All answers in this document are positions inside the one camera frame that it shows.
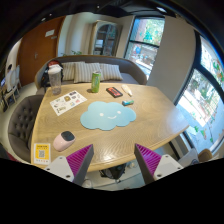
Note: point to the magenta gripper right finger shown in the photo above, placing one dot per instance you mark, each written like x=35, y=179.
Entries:
x=154, y=166

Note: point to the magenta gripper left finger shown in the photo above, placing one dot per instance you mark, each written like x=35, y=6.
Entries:
x=73, y=167

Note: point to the pink and grey computer mouse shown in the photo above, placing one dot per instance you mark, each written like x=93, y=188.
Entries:
x=63, y=141

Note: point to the blue cloud-shaped mouse pad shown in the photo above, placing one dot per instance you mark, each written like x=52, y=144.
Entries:
x=107, y=116

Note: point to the black bag under table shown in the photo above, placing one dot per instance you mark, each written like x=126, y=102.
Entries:
x=113, y=172

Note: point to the yellow QR code sticker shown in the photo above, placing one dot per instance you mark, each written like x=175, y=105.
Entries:
x=42, y=153

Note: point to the white sticker sheet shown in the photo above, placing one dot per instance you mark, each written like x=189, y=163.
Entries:
x=67, y=102

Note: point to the small teal tube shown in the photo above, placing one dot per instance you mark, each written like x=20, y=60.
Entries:
x=126, y=103

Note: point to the black and red card box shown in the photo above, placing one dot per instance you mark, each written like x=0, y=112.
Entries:
x=114, y=92

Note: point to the grey tufted chair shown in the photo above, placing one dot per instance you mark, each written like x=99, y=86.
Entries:
x=21, y=126

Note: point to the white wrapped packet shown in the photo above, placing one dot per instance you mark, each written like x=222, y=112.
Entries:
x=127, y=89

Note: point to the green drink can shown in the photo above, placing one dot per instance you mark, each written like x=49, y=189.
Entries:
x=95, y=81

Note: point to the grey curved sofa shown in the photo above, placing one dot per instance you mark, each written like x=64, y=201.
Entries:
x=130, y=72

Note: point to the striped cushion middle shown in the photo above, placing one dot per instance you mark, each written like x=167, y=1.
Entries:
x=84, y=71

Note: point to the striped cushion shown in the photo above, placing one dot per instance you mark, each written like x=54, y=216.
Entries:
x=84, y=71
x=111, y=72
x=69, y=70

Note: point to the striped cushion left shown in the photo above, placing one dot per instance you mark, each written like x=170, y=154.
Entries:
x=69, y=70

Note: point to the striped cushion right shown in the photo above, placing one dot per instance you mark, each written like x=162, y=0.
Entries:
x=111, y=72

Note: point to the brown wooden door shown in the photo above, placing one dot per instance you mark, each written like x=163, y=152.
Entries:
x=38, y=46

